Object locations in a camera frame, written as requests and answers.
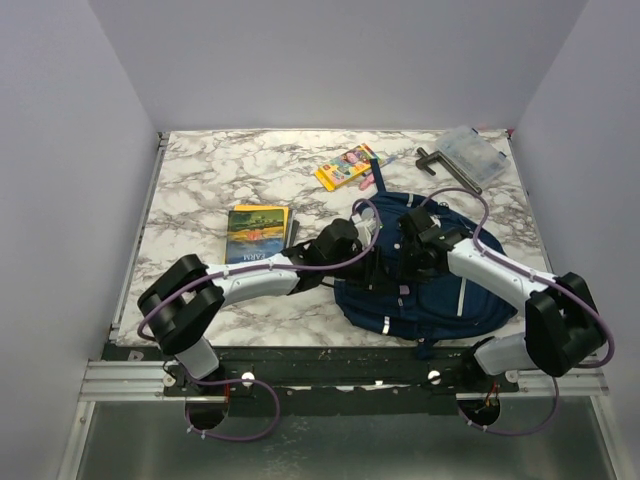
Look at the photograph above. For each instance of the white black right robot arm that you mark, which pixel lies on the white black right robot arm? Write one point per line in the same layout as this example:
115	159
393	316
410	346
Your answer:
561	321

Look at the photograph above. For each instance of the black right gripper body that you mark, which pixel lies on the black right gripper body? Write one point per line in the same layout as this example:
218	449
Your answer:
413	266

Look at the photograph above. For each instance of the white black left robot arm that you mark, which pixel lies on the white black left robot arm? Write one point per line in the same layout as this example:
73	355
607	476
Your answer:
179	307

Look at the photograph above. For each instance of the aluminium extrusion rail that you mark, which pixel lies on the aluminium extrusion rail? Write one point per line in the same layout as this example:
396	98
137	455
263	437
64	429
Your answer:
123	381

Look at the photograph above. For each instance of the clear plastic organizer box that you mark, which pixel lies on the clear plastic organizer box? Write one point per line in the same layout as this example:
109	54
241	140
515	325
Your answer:
472	155

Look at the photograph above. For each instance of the Animal Farm book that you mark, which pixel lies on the Animal Farm book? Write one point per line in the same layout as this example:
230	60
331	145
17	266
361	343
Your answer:
255	235

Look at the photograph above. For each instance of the pink eraser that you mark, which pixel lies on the pink eraser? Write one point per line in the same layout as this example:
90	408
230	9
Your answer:
366	182

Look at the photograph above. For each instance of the yellow crayon box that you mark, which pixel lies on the yellow crayon box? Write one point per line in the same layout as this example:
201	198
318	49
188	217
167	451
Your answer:
346	167

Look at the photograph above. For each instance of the blue pen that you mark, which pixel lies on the blue pen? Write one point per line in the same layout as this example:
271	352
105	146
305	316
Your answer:
384	162

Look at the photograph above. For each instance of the navy blue student backpack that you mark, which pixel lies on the navy blue student backpack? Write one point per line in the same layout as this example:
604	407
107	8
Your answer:
436	308

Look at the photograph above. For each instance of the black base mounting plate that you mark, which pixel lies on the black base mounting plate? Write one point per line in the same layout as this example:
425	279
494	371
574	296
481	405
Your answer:
326	381

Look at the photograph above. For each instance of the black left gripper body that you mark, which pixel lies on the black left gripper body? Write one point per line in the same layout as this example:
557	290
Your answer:
362	272

